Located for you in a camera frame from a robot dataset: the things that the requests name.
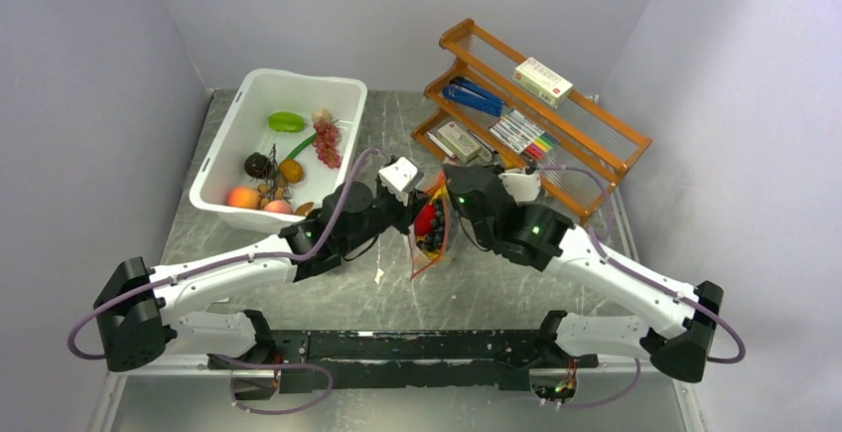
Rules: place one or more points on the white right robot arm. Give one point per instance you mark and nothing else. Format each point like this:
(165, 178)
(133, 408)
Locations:
(670, 323)

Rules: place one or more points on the black grape bunch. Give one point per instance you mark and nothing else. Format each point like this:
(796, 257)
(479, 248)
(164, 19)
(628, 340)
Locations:
(433, 241)

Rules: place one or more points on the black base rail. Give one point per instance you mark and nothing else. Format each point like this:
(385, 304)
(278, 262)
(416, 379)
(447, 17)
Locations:
(349, 359)

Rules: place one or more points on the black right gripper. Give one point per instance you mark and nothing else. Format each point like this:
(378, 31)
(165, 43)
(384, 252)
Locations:
(451, 171)

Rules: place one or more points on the white green box lower shelf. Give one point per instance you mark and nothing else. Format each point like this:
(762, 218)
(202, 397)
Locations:
(463, 145)

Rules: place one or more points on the green lime slice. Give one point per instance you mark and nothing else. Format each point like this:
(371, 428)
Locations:
(286, 122)

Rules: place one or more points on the red apple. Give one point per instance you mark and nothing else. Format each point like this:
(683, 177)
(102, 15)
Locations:
(422, 225)

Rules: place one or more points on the garlic bulb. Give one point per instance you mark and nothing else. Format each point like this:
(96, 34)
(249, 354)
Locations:
(322, 115)

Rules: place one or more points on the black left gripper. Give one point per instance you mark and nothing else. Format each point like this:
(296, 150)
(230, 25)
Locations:
(407, 214)

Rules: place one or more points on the green chili pepper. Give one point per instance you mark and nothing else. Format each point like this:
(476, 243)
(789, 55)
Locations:
(301, 147)

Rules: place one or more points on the white red box top shelf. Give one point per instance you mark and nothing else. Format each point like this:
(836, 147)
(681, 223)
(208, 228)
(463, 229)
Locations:
(542, 82)

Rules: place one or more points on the blue stapler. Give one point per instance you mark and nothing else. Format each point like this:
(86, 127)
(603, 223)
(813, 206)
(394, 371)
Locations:
(463, 91)

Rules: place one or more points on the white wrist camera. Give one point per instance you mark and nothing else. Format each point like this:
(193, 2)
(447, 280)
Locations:
(523, 187)
(401, 178)

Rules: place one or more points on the white plastic bin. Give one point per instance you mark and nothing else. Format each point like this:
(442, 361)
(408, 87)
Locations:
(244, 130)

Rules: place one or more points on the red grape bunch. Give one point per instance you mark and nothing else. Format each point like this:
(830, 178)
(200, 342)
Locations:
(326, 143)

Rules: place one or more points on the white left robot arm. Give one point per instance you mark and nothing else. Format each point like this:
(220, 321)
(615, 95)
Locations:
(144, 313)

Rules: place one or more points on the peach fruit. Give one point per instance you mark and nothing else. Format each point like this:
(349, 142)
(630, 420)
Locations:
(278, 207)

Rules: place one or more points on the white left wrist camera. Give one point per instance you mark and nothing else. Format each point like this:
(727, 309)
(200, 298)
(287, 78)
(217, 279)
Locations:
(401, 178)

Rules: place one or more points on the yellow lemon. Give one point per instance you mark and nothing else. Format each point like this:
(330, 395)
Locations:
(291, 171)

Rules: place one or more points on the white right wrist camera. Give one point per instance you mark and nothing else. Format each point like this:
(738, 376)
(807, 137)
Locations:
(523, 187)

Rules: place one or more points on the coloured marker pen set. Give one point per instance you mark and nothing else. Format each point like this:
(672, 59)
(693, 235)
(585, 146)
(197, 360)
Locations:
(521, 135)

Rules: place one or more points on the clear zip bag orange zipper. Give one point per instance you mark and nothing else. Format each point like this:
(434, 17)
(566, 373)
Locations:
(424, 262)

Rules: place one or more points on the orange wooden shelf rack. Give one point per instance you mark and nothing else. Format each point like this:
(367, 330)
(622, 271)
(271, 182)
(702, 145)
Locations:
(525, 113)

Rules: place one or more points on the dark mangosteen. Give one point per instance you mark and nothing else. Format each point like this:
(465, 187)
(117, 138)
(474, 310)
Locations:
(258, 166)

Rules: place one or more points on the longan cluster on twig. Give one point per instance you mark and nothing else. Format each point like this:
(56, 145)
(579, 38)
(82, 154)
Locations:
(273, 190)

